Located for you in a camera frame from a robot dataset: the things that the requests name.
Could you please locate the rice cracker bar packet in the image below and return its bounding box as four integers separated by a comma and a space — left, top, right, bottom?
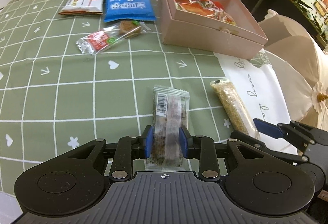
210, 78, 260, 140

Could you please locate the brown lollipop clear wrapper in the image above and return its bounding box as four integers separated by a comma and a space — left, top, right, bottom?
76, 20, 151, 55

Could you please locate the beige chair right side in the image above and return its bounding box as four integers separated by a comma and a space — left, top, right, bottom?
259, 14, 327, 130

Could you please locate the green checkered tablecloth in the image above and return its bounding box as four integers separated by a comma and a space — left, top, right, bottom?
1, 0, 232, 195

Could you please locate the pink cardboard gift box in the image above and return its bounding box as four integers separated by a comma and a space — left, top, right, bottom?
159, 0, 268, 59

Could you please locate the blue snack bag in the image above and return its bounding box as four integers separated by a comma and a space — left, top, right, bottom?
104, 0, 156, 23

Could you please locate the white red snack packet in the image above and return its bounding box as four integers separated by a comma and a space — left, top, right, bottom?
59, 0, 104, 15

